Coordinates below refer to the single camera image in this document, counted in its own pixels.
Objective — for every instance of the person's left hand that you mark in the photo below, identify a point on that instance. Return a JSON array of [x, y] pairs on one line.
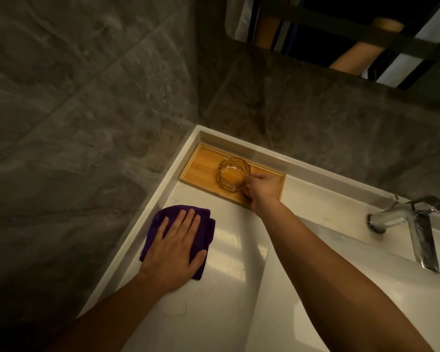
[[172, 258]]

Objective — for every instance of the person's right hand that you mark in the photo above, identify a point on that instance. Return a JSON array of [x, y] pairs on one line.
[[263, 190]]

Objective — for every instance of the person's left middle finger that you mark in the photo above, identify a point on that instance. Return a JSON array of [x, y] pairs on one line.
[[185, 227]]

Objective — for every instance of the person's left thumb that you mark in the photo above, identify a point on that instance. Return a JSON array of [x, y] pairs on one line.
[[198, 259]]

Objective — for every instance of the person's right fingers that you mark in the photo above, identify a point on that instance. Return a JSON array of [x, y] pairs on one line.
[[246, 186]]

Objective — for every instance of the person's left little finger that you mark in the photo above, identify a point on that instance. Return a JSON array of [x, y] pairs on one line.
[[164, 229]]

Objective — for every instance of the purple cleaning cloth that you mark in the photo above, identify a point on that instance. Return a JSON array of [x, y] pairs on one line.
[[198, 223]]

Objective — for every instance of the clear glass ashtray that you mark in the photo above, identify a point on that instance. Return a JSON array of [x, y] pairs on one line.
[[233, 174]]

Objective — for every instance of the bamboo wooden tray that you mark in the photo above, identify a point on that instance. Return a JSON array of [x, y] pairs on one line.
[[205, 164]]

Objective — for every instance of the white ceramic sink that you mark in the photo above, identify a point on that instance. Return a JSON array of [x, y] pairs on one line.
[[315, 274]]

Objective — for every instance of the chrome faucet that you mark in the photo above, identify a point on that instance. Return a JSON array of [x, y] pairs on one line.
[[410, 227]]

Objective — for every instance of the wall mirror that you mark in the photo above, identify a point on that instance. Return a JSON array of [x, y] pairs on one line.
[[337, 32]]

